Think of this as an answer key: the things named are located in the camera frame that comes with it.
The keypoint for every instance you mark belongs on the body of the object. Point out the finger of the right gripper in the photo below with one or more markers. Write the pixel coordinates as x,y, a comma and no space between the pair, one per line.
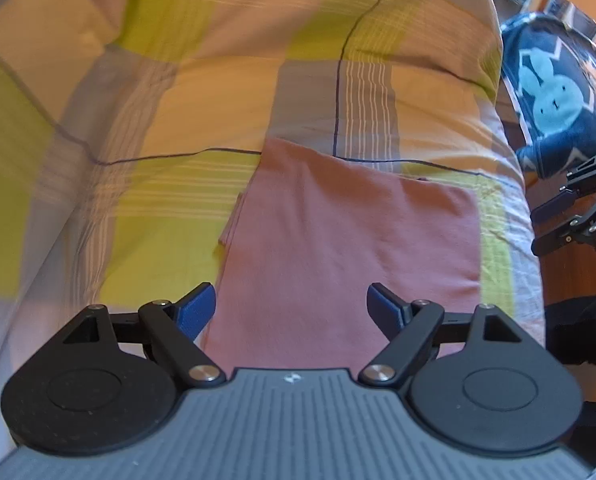
555,205
552,240

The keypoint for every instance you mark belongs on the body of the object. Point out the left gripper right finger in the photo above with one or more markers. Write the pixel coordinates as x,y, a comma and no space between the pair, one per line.
410,328

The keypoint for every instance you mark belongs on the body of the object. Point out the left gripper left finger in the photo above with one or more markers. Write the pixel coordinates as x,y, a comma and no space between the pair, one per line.
171,330

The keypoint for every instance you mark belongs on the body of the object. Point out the pink cloth garment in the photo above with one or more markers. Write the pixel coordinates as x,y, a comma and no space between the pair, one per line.
308,237

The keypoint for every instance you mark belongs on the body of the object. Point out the blue rabbit print blanket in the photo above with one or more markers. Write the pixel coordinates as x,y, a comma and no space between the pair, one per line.
549,70

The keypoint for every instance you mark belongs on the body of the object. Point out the plaid bed sheet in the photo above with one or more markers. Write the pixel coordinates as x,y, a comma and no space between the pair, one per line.
129,127

